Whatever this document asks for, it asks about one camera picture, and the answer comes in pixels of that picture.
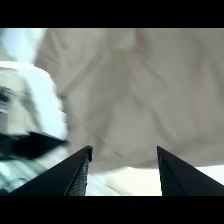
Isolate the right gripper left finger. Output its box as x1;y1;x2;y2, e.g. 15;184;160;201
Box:
9;145;94;197

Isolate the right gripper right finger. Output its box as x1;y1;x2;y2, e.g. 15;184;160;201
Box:
156;145;224;197

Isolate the beige garment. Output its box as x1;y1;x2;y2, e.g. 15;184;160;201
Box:
33;27;224;174

